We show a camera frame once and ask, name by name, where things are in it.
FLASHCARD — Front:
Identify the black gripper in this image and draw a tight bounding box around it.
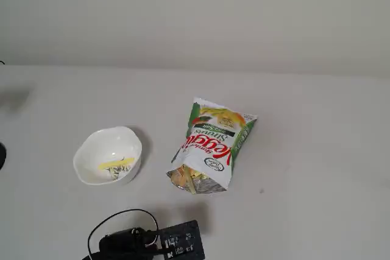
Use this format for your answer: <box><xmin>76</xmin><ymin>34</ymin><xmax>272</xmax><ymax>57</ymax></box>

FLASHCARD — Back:
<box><xmin>157</xmin><ymin>219</ymin><xmax>206</xmax><ymax>260</ymax></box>

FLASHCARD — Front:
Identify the veggie straws snack packet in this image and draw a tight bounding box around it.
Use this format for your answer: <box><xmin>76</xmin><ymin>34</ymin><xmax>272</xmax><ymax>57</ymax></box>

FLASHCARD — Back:
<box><xmin>166</xmin><ymin>97</ymin><xmax>258</xmax><ymax>196</ymax></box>

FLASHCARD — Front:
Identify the pale veggie straw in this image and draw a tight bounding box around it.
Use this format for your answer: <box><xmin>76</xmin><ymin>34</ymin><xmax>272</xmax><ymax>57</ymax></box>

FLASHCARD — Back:
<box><xmin>182</xmin><ymin>164</ymin><xmax>197</xmax><ymax>196</ymax></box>

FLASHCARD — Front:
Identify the black looped cable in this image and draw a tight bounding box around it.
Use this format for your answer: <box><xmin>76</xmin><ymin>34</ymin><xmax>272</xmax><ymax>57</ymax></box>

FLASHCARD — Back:
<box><xmin>87</xmin><ymin>209</ymin><xmax>159</xmax><ymax>256</ymax></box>

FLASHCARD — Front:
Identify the black round object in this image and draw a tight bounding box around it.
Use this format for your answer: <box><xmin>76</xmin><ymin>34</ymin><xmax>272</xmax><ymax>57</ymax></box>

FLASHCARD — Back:
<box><xmin>0</xmin><ymin>142</ymin><xmax>7</xmax><ymax>171</ymax></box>

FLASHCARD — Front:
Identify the white ceramic bowl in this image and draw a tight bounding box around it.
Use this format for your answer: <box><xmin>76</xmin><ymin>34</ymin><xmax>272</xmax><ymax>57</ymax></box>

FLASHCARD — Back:
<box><xmin>72</xmin><ymin>125</ymin><xmax>143</xmax><ymax>186</ymax></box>

